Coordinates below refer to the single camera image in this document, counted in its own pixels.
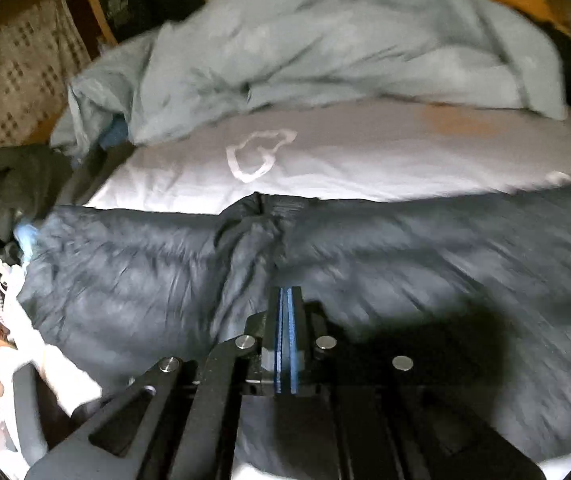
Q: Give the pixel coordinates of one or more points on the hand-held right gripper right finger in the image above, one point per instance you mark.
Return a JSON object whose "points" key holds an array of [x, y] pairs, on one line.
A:
{"points": [[293, 330]]}

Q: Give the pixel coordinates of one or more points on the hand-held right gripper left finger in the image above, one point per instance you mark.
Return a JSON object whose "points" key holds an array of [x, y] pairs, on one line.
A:
{"points": [[279, 330]]}

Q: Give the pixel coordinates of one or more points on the black down jacket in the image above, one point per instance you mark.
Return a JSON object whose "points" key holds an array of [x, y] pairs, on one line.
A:
{"points": [[140, 270]]}

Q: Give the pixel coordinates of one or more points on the light blue small cloth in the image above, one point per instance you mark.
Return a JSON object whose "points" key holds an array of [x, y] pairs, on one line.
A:
{"points": [[28, 240]]}

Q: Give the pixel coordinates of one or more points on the olive green cloth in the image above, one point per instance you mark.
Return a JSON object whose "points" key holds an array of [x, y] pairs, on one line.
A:
{"points": [[20, 180]]}

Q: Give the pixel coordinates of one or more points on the light blue floral duvet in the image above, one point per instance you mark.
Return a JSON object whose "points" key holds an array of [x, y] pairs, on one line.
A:
{"points": [[315, 35]]}

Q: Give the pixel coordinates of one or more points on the brown patterned curtain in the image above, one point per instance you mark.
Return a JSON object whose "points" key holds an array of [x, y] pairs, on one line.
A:
{"points": [[20, 85]]}

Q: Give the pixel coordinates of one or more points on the wooden bed frame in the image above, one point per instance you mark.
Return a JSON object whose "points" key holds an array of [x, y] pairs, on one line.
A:
{"points": [[98, 15]]}

